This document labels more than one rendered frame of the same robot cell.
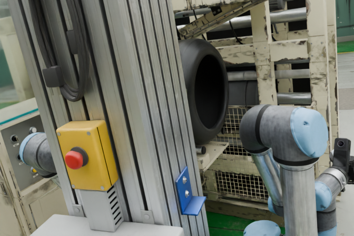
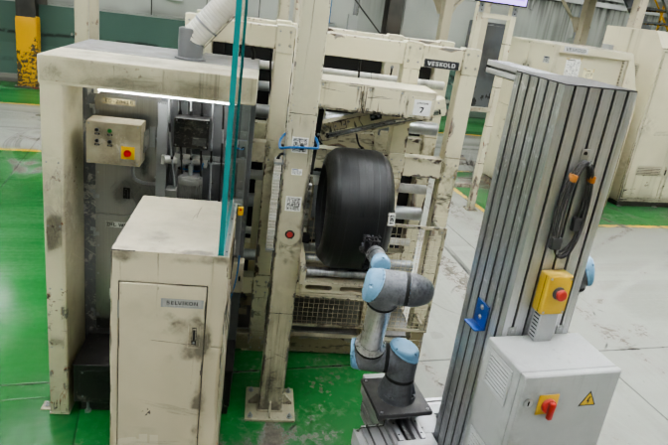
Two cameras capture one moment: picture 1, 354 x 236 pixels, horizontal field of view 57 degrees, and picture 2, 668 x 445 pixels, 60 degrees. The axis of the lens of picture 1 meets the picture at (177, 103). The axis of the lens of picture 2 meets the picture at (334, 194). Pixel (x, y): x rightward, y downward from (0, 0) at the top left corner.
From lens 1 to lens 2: 189 cm
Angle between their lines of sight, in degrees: 40
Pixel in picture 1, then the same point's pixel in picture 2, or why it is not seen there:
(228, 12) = (389, 121)
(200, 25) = (351, 126)
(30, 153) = (395, 289)
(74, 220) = (513, 339)
